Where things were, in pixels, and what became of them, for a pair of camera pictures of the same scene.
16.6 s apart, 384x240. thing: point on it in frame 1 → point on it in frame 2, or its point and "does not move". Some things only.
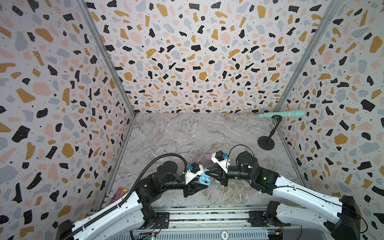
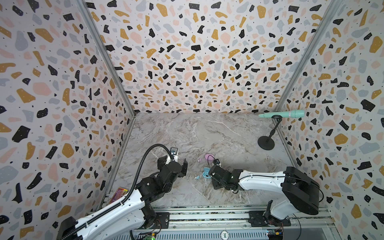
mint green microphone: x=298 y=113 does not move
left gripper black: x=193 y=187 → x=163 y=164
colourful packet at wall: x=119 y=193 does not move
